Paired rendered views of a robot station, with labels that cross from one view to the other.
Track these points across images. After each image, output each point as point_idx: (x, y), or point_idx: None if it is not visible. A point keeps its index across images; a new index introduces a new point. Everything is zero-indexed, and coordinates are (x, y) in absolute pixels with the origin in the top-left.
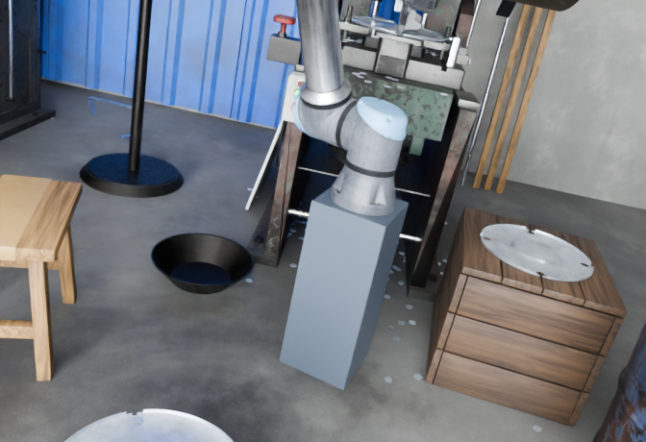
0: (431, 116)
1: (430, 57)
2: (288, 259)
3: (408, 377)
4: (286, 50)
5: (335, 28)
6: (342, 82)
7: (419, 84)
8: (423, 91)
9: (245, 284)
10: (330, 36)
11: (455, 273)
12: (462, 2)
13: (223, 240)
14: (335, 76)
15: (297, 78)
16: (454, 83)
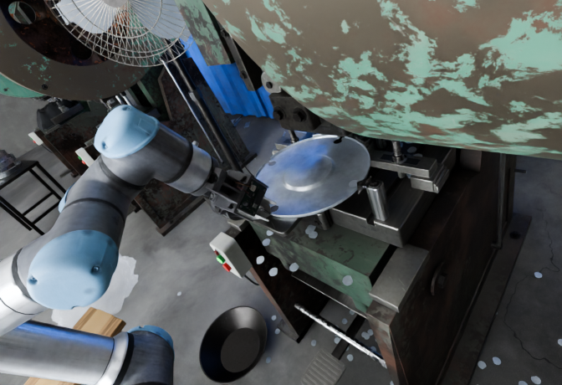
0: (356, 288)
1: (385, 176)
2: (314, 333)
3: None
4: (217, 208)
5: (14, 370)
6: (98, 377)
7: (343, 240)
8: (334, 263)
9: (263, 365)
10: (19, 374)
11: None
12: None
13: (260, 315)
14: (78, 382)
15: (213, 247)
16: (390, 239)
